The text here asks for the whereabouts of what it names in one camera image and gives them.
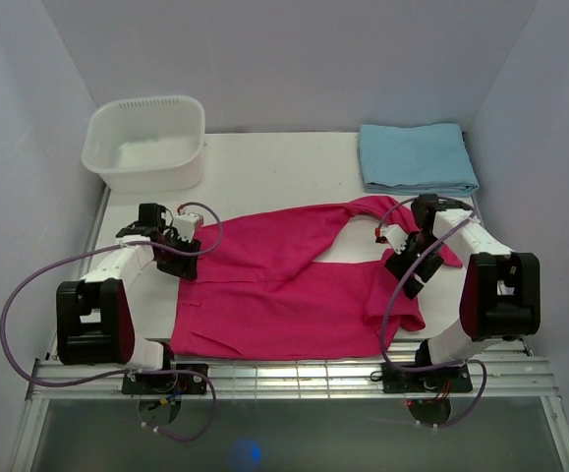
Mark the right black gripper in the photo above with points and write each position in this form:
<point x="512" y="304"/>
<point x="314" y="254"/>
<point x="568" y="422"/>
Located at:
<point x="396" y="264"/>

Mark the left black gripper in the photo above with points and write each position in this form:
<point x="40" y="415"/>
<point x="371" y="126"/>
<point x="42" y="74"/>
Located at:
<point x="186" y="266"/>

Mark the pink trousers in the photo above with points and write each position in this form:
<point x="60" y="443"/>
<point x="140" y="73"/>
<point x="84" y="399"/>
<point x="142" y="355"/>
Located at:
<point x="263" y="294"/>

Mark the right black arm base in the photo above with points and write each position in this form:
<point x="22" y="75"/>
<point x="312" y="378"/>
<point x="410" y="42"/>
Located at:
<point x="452" y="379"/>

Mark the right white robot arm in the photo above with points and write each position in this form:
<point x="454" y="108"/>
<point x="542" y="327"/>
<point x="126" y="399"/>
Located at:
<point x="501" y="294"/>

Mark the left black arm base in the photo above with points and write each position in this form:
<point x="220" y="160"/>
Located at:
<point x="167" y="384"/>

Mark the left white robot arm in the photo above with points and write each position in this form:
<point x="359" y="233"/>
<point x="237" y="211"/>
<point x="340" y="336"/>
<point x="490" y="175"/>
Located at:
<point x="94" y="320"/>

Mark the folded light blue trousers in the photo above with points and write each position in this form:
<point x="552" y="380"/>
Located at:
<point x="409" y="161"/>

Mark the white plastic basket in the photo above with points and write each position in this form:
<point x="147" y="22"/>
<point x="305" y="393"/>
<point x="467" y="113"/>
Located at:
<point x="147" y="145"/>

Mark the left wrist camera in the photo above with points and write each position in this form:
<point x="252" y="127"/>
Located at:
<point x="186" y="223"/>

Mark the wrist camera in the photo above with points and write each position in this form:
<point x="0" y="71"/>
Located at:
<point x="392" y="237"/>
<point x="186" y="223"/>

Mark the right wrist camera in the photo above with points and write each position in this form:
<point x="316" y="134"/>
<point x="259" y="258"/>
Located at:
<point x="392" y="237"/>

